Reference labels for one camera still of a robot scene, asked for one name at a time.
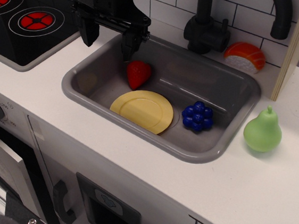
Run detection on red toy strawberry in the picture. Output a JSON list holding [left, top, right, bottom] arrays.
[[126, 60, 152, 90]]

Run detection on black toy stovetop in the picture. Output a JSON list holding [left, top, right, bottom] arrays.
[[0, 0, 80, 72]]

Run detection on grey toy sink basin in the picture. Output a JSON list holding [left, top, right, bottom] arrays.
[[62, 36, 261, 164]]

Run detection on grey cabinet door handle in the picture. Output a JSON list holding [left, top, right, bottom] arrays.
[[52, 180, 76, 224]]

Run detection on white toy oven door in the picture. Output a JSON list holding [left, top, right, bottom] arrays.
[[0, 140, 29, 203]]

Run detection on yellow toy plate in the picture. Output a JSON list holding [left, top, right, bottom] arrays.
[[110, 90, 174, 134]]

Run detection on wooden side panel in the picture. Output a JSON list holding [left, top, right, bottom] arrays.
[[270, 17, 299, 101]]

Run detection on salmon sushi toy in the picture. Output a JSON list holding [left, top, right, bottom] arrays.
[[224, 42, 266, 74]]

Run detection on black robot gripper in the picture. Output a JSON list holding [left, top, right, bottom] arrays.
[[72, 0, 151, 62]]

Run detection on blue toy blueberries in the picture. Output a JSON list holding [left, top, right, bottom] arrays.
[[181, 101, 214, 132]]

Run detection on green toy pear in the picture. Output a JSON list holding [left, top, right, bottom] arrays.
[[243, 105, 282, 153]]

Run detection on black toy faucet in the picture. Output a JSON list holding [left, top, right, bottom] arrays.
[[183, 0, 293, 54]]

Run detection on grey dishwasher panel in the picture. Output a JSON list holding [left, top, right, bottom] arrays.
[[76, 172, 142, 224]]

